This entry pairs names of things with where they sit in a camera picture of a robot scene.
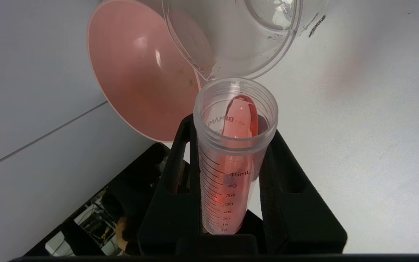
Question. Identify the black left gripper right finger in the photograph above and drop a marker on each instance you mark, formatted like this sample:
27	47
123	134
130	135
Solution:
296	218

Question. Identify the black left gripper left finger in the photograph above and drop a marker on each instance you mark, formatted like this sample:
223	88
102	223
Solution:
173	203

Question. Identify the test tube with red pigment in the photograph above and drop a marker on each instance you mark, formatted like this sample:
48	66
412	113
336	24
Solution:
231	160

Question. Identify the person in dark clothes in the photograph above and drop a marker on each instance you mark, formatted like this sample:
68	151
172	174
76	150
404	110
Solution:
136	182

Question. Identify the pink plastic bowl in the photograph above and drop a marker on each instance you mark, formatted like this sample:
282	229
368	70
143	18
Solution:
140	83

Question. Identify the clear glass beaker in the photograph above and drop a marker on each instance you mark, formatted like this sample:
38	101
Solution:
238	40

